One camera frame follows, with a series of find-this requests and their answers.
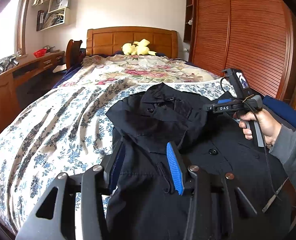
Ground black double-breasted coat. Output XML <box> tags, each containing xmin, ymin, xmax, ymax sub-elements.
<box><xmin>106</xmin><ymin>83</ymin><xmax>292</xmax><ymax>239</ymax></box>

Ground grey sleeved right forearm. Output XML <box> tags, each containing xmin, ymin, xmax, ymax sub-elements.
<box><xmin>269</xmin><ymin>125</ymin><xmax>296</xmax><ymax>189</ymax></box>

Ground person's right hand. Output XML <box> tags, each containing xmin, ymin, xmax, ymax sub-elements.
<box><xmin>239</xmin><ymin>109</ymin><xmax>282</xmax><ymax>148</ymax></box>

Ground phone mounted on gripper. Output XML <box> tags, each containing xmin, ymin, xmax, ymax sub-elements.
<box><xmin>236</xmin><ymin>72</ymin><xmax>249</xmax><ymax>89</ymax></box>

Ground folded blue garment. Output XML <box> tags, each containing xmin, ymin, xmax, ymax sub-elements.
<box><xmin>263</xmin><ymin>95</ymin><xmax>296</xmax><ymax>129</ymax></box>

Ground wooden louvered wardrobe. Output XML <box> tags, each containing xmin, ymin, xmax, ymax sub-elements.
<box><xmin>185</xmin><ymin>0</ymin><xmax>296</xmax><ymax>103</ymax></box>

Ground blue floral white bedspread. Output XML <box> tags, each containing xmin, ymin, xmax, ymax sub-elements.
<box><xmin>0</xmin><ymin>78</ymin><xmax>238</xmax><ymax>235</ymax></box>

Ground yellow plush toy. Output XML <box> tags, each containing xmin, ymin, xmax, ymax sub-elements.
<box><xmin>121</xmin><ymin>39</ymin><xmax>156</xmax><ymax>56</ymax></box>

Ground pink floral quilt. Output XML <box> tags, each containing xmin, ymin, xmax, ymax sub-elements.
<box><xmin>59</xmin><ymin>54</ymin><xmax>218</xmax><ymax>87</ymax></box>

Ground long wooden desk cabinet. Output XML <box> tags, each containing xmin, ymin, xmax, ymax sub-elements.
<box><xmin>0</xmin><ymin>51</ymin><xmax>65</xmax><ymax>133</ymax></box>

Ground wooden bed headboard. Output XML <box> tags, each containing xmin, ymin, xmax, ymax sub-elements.
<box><xmin>86</xmin><ymin>26</ymin><xmax>178</xmax><ymax>59</ymax></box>

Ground wooden chair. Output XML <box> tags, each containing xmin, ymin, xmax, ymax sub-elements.
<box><xmin>65</xmin><ymin>40</ymin><xmax>82</xmax><ymax>70</ymax></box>

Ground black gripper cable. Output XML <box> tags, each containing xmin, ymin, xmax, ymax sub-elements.
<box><xmin>219</xmin><ymin>76</ymin><xmax>296</xmax><ymax>209</ymax></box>

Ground white wall shelf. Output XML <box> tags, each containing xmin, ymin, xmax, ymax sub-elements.
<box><xmin>33</xmin><ymin>0</ymin><xmax>70</xmax><ymax>31</ymax></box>

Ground window with wooden frame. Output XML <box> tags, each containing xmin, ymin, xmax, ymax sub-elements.
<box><xmin>0</xmin><ymin>0</ymin><xmax>33</xmax><ymax>66</ymax></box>

